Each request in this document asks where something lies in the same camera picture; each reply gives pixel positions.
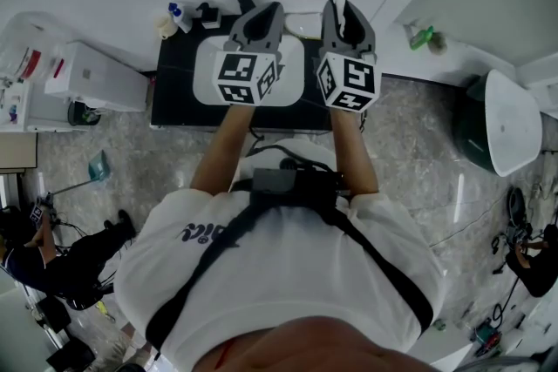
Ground person's right forearm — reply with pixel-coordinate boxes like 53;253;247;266
328;108;380;198

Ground person's chin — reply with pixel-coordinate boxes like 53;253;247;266
191;315;437;372

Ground teal power tool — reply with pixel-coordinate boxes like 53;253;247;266
472;316;503;357

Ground white shelf unit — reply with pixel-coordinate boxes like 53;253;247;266
0;76;76;133

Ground black soap dispenser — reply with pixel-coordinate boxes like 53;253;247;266
195;2;221;30

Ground person's left forearm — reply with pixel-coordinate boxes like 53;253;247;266
189;102;256;195

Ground blue cap spray bottle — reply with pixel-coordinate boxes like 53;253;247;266
167;2;194;35

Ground black trash bin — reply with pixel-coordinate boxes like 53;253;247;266
66;99;102;128

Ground black battery pack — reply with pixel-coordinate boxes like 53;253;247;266
250;166;350;206

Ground teal long-handled dustpan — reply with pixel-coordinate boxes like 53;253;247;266
46;149;111;198

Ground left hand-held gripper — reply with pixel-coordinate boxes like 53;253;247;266
212;1;285;107

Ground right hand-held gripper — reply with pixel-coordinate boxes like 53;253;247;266
315;0;384;114

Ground black shoulder strap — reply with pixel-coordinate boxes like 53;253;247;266
144;186;435;353

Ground white sink basin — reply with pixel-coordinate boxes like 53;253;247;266
192;33;305;107

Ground green spray bottle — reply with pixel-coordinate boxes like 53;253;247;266
408;25;435;51

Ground dark top wooden vanity cabinet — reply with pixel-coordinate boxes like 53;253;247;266
149;12;337;132

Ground brown round sponge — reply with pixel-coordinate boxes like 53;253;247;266
428;31;447;55

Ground person's white shirt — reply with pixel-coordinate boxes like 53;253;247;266
112;138;446;372

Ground white low cabinet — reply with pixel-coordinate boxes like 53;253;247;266
417;316;475;372

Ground clear water dispenser bottle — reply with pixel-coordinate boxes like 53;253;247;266
0;11;60;80

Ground black wheel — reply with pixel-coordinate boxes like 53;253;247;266
506;186;527;228

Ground white tub on green base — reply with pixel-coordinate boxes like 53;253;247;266
452;69;544;179

